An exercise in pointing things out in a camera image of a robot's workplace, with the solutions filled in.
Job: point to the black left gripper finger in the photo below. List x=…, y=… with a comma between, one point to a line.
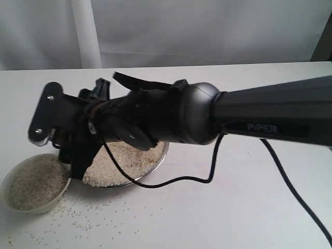
x=78, y=151

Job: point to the spilled rice grains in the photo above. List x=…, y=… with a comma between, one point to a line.
x=89, y=219

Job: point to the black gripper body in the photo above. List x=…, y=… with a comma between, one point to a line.
x=148, y=114

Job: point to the rice in white bowl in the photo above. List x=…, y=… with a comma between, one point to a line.
x=36, y=181

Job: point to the white backdrop curtain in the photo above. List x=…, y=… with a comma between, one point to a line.
x=38, y=35

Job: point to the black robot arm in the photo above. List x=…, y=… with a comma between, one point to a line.
x=198, y=114

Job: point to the brown wooden cup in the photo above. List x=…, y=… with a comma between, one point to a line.
x=92, y=109

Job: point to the round steel tray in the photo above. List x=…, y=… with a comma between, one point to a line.
x=145, y=176

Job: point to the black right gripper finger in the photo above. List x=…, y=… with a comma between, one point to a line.
x=100, y=92

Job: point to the rice in steel tray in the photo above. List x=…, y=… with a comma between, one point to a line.
x=129, y=160

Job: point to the white ceramic bowl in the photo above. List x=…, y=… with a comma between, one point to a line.
x=52, y=202

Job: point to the dark post at right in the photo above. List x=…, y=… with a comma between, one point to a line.
x=322, y=51

